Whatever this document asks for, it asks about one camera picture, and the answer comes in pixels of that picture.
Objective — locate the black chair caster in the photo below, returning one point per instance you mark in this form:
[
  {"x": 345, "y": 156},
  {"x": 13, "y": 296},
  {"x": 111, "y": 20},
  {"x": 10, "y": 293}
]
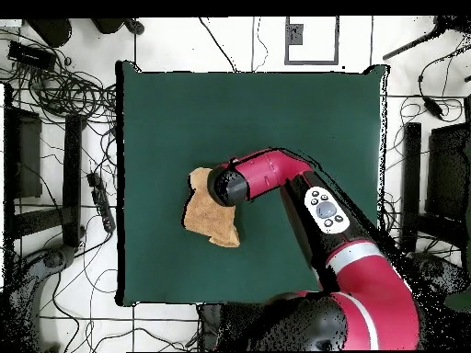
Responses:
[{"x": 135, "y": 26}]

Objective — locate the grey square floor frame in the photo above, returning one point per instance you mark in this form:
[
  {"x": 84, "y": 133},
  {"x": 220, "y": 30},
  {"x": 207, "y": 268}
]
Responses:
[{"x": 335, "y": 40}]

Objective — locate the black electronics box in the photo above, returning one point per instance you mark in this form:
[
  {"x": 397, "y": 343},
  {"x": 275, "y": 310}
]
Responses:
[{"x": 31, "y": 55}]

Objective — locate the black power strip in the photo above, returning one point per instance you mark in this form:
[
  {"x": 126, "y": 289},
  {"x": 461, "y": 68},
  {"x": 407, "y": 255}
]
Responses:
[{"x": 101, "y": 202}]

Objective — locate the orange terry towel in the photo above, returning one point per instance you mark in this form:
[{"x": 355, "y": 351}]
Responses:
[{"x": 206, "y": 220}]

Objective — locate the person's dark shoe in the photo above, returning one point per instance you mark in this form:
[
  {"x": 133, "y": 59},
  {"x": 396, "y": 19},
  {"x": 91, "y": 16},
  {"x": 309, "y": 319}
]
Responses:
[
  {"x": 50, "y": 31},
  {"x": 108, "y": 25}
]

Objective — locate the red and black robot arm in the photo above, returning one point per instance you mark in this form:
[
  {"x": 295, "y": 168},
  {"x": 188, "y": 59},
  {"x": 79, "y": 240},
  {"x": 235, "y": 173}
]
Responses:
[{"x": 371, "y": 286}]

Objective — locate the black tripod leg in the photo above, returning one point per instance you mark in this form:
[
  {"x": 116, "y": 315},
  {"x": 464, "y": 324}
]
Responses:
[{"x": 412, "y": 45}]

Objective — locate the dark green table cloth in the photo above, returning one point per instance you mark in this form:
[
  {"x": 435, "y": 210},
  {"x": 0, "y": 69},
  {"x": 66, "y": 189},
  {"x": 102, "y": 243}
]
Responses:
[{"x": 165, "y": 110}]

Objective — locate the black metal stand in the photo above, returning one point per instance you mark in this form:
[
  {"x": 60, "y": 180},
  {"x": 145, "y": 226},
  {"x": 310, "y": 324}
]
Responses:
[
  {"x": 411, "y": 184},
  {"x": 71, "y": 176}
]

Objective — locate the black power adapter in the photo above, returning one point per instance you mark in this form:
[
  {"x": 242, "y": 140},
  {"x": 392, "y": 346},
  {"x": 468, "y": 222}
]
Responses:
[{"x": 433, "y": 107}]

